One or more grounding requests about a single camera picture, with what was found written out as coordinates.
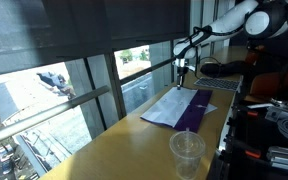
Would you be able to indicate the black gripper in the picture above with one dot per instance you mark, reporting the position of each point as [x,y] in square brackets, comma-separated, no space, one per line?
[181,69]

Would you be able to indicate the purple cloth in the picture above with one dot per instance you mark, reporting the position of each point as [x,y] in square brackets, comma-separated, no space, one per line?
[195,111]

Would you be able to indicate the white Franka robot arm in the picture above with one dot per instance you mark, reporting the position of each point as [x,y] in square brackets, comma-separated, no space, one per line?
[230,21]

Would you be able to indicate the white paper in folder flap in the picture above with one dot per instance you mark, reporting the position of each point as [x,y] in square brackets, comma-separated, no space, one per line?
[170,106]

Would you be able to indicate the grey computer keyboard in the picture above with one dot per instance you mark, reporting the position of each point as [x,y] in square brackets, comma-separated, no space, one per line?
[217,84]

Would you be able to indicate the loose white paper sheet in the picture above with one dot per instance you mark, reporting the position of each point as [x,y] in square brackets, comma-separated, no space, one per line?
[211,108]

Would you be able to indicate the black bag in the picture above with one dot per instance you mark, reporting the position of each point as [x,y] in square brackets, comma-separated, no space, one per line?
[224,69]

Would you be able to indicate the clear drinking straw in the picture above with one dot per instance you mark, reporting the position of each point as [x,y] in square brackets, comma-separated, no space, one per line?
[187,135]

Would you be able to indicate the small orange chair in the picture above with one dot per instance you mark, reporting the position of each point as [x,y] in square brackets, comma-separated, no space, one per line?
[251,58]

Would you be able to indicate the clear plastic cup with lid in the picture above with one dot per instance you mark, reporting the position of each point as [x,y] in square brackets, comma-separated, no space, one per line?
[187,160]

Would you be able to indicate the large orange chair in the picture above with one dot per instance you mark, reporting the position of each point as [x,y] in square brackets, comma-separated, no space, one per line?
[264,85]

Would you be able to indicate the black equipment cart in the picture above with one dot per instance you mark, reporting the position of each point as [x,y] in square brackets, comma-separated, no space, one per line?
[247,140]

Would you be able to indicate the grey power strip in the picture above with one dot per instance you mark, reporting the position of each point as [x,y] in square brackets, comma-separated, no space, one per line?
[277,114]

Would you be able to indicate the dark roller blind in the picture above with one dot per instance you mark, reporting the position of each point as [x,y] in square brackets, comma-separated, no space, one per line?
[84,26]

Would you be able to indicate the silver metal bars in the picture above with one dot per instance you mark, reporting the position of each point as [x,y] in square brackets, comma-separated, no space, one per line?
[285,160]

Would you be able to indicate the short metal window rail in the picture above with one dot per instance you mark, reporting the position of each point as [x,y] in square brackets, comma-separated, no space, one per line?
[144,71]

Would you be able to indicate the long metal window rail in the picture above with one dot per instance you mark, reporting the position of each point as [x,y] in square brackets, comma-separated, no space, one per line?
[50,111]

